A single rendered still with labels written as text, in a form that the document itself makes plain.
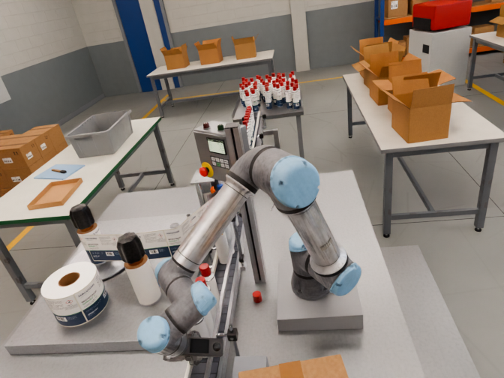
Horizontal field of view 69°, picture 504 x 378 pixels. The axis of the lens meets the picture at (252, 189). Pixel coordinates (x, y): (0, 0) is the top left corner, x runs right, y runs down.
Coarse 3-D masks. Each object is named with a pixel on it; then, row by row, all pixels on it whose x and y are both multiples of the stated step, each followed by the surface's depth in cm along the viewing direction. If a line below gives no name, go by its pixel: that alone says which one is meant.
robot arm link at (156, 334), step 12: (144, 324) 84; (156, 324) 84; (168, 324) 85; (144, 336) 83; (156, 336) 83; (168, 336) 84; (180, 336) 87; (144, 348) 83; (156, 348) 82; (168, 348) 86
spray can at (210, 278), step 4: (204, 264) 126; (200, 268) 124; (204, 268) 124; (208, 268) 125; (204, 272) 124; (208, 272) 125; (212, 272) 128; (204, 276) 125; (208, 276) 125; (212, 276) 126; (208, 280) 125; (212, 280) 126; (208, 284) 126; (212, 284) 126; (216, 284) 128; (212, 288) 127; (216, 288) 128; (212, 292) 128; (216, 292) 129; (216, 296) 129; (216, 304) 130
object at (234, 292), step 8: (240, 240) 169; (240, 264) 158; (240, 272) 157; (232, 288) 143; (232, 296) 139; (232, 304) 137; (232, 312) 136; (232, 320) 134; (224, 344) 121; (224, 352) 118; (224, 360) 118; (224, 368) 117; (224, 376) 116
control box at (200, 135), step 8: (200, 128) 129; (216, 128) 126; (200, 136) 128; (208, 136) 125; (216, 136) 122; (224, 136) 120; (200, 144) 130; (248, 144) 128; (200, 152) 132; (208, 152) 129; (200, 160) 134; (208, 160) 131; (208, 168) 133; (216, 168) 131; (208, 176) 136; (216, 176) 133; (224, 176) 130
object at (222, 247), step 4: (224, 232) 150; (220, 236) 148; (224, 236) 150; (220, 240) 149; (224, 240) 150; (216, 244) 151; (220, 244) 150; (224, 244) 151; (216, 248) 153; (220, 248) 151; (224, 248) 152; (228, 248) 154; (220, 252) 152; (224, 252) 152; (228, 252) 154; (220, 256) 153; (224, 256) 153; (220, 260) 155; (224, 260) 154; (224, 264) 155
